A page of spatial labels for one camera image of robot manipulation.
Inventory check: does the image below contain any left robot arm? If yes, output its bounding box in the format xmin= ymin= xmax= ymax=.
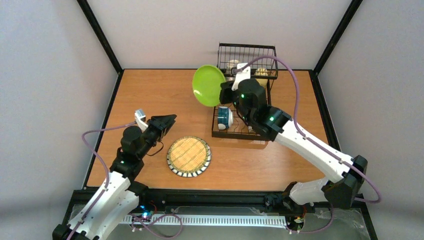
xmin=52 ymin=110 xmax=177 ymax=240

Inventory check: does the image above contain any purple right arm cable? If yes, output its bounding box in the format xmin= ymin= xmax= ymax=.
xmin=231 ymin=55 xmax=382 ymax=235

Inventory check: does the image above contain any black wire dish rack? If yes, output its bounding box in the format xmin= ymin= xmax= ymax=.
xmin=211 ymin=43 xmax=279 ymax=141

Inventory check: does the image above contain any white bowl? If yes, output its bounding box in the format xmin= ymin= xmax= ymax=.
xmin=217 ymin=106 xmax=234 ymax=131

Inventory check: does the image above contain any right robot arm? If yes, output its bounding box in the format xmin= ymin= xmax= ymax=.
xmin=219 ymin=78 xmax=368 ymax=209

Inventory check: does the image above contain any green plate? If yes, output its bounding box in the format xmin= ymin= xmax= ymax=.
xmin=192 ymin=64 xmax=226 ymax=107

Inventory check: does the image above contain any yellow ceramic mug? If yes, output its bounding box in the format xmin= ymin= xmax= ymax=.
xmin=254 ymin=67 xmax=269 ymax=88

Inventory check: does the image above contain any tall patterned ceramic cup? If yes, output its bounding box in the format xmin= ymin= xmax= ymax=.
xmin=225 ymin=59 xmax=240 ymax=73

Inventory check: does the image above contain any white cable duct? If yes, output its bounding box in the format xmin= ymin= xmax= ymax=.
xmin=119 ymin=212 xmax=288 ymax=229

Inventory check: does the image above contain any woven bamboo pattern plate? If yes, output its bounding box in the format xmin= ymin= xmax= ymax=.
xmin=169 ymin=137 xmax=209 ymax=172

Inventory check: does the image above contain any striped plate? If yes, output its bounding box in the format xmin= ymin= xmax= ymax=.
xmin=166 ymin=135 xmax=213 ymax=178

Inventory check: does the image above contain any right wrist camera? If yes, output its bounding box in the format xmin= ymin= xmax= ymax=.
xmin=231 ymin=62 xmax=251 ymax=91

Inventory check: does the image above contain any black enclosure frame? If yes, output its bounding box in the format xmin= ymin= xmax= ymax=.
xmin=56 ymin=0 xmax=379 ymax=240

